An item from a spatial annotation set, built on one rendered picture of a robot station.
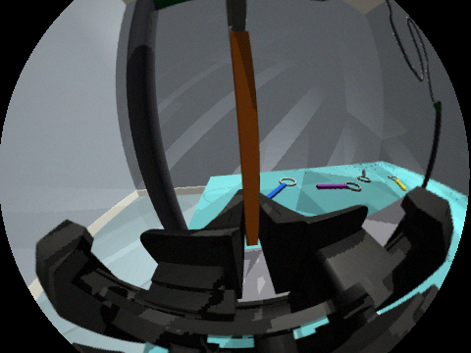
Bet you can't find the orange handle with grey tip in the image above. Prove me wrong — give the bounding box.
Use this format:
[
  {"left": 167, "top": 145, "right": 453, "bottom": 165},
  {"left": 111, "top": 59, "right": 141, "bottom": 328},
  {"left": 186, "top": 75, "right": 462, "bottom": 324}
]
[{"left": 227, "top": 0, "right": 260, "bottom": 246}]

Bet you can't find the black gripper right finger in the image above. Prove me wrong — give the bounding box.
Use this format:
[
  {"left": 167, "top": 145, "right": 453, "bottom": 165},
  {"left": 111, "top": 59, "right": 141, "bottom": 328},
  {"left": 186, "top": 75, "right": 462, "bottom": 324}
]
[{"left": 259, "top": 192, "right": 369, "bottom": 294}]

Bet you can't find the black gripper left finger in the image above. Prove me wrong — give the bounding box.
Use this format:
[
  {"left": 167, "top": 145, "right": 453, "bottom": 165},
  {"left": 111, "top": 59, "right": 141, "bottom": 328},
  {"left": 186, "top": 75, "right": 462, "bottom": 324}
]
[{"left": 140, "top": 189, "right": 244, "bottom": 299}]

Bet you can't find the blue handle with beige loop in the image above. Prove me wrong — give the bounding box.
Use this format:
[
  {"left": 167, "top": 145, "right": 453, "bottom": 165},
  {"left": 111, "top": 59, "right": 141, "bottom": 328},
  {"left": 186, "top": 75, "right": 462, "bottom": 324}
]
[{"left": 267, "top": 177, "right": 297, "bottom": 199}]

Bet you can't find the purple-handled white loop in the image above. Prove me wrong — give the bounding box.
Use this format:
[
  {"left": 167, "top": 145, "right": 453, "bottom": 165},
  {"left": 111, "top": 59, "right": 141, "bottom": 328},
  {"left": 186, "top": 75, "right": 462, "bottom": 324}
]
[{"left": 317, "top": 181, "right": 362, "bottom": 191}]

